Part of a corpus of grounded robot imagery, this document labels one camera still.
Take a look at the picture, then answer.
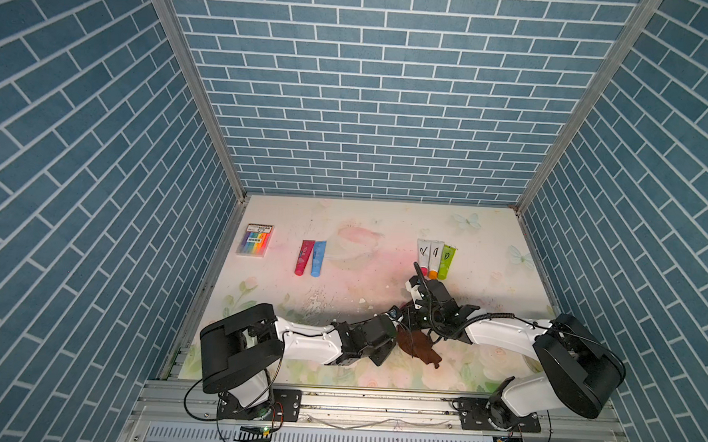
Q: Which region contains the brown wiping cloth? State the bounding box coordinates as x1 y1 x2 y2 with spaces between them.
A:
397 323 442 369

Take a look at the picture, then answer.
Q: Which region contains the white pink-capped toothpaste tube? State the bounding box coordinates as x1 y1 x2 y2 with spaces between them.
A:
417 239 432 277

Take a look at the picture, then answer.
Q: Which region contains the blue toothpaste tube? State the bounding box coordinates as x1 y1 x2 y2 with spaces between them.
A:
310 241 327 277

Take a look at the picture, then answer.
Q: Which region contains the red toothpaste tube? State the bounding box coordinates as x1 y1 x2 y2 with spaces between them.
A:
294 240 315 276

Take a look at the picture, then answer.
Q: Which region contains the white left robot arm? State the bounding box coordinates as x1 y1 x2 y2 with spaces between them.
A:
199 303 397 410

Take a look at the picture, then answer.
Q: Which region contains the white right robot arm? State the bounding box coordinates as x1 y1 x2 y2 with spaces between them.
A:
399 275 626 428

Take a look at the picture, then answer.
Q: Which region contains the green toothpaste tube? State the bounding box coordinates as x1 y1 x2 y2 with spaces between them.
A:
437 244 457 281

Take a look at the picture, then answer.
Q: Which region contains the white orange-capped toothpaste tube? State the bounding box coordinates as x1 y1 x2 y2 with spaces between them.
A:
427 240 444 279

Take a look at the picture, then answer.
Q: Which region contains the rainbow highlighter pen pack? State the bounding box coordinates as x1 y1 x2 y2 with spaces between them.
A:
236 223 273 257

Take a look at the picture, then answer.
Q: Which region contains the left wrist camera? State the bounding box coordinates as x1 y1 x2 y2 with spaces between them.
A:
387 306 401 321

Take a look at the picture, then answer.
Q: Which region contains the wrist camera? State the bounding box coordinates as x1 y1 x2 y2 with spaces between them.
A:
387 306 401 321
405 276 423 301

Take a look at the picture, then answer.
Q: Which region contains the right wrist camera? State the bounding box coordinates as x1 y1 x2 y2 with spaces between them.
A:
405 276 423 301

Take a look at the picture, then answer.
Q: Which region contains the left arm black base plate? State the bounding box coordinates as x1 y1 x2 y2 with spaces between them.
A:
217 388 303 423

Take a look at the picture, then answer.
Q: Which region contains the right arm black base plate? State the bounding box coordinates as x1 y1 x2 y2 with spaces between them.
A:
452 397 541 434

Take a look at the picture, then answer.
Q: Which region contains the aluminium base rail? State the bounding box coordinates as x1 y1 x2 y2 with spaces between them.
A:
118 380 629 442

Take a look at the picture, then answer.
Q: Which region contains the aluminium right corner post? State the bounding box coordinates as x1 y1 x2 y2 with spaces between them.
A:
514 0 663 221

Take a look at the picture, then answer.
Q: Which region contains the aluminium corner post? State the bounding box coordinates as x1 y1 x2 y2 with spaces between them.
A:
514 0 663 221
151 0 247 204

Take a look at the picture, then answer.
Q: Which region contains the aluminium left corner post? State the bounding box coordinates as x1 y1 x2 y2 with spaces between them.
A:
151 0 247 204

